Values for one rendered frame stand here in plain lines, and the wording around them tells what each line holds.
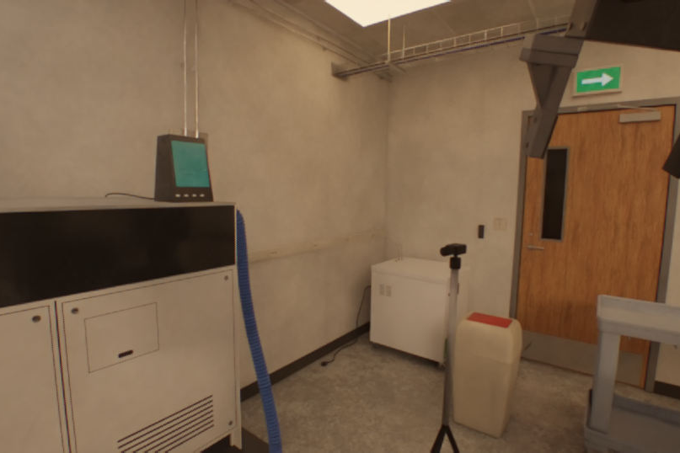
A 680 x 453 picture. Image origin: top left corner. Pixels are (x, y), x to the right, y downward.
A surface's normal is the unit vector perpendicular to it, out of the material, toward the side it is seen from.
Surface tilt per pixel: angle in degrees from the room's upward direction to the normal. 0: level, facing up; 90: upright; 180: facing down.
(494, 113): 90
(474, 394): 93
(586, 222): 90
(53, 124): 90
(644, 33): 113
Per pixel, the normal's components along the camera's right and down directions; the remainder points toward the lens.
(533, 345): -0.60, 0.07
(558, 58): -0.20, 0.48
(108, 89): 0.80, 0.07
